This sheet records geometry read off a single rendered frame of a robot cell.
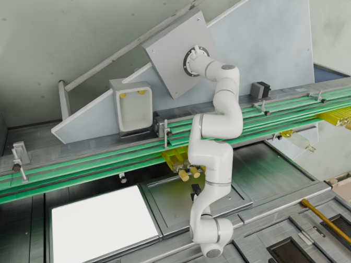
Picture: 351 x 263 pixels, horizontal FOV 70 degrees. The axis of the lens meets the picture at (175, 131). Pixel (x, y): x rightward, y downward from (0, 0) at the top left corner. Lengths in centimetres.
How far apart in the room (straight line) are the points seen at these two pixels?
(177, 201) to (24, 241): 67
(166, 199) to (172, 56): 69
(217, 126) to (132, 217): 59
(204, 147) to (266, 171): 82
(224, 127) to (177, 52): 55
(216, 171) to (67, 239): 69
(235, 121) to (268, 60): 91
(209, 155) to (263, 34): 100
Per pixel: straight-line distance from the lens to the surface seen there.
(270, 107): 162
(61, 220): 125
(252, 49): 159
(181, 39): 125
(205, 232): 85
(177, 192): 128
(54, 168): 127
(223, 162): 78
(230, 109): 85
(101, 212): 123
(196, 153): 79
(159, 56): 122
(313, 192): 149
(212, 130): 85
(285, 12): 169
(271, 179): 152
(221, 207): 124
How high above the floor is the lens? 192
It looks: 50 degrees down
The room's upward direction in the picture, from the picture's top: 140 degrees clockwise
